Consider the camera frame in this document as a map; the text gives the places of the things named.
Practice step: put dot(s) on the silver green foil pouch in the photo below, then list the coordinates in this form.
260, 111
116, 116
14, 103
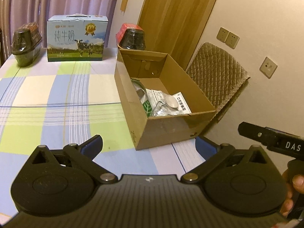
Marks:
143, 96

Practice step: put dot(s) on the wooden door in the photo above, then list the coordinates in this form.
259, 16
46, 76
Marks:
175, 26

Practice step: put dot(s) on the brown cardboard box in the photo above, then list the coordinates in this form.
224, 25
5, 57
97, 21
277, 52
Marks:
159, 71

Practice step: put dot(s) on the quilted chair back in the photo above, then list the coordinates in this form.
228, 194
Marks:
218, 74

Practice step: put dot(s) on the dark wrapped bowl red lid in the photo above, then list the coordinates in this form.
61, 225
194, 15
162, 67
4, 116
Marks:
130, 36

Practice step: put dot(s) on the checked tablecloth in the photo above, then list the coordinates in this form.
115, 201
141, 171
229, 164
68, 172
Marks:
57, 103

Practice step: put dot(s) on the milk carton gift box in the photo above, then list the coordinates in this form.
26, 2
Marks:
76, 37

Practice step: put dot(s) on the dark wrapped bowl left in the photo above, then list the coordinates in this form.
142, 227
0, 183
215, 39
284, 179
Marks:
26, 44

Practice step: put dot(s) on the white medicine tablet box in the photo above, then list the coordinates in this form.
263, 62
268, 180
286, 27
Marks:
183, 107

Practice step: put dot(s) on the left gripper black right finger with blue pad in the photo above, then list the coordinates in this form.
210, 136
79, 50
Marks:
215, 155

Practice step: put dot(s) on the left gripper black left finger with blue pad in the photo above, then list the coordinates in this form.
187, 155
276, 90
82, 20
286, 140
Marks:
82, 157

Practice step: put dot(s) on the purple curtain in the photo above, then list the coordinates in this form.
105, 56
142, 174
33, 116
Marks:
15, 13

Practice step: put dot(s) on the white power adapter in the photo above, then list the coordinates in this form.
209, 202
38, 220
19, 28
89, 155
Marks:
171, 101

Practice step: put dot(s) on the single wall socket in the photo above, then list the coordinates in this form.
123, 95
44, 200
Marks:
268, 67

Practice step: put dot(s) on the double wall socket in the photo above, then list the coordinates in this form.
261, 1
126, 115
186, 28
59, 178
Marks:
227, 37

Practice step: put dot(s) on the person's right hand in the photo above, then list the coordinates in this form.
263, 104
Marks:
294, 187

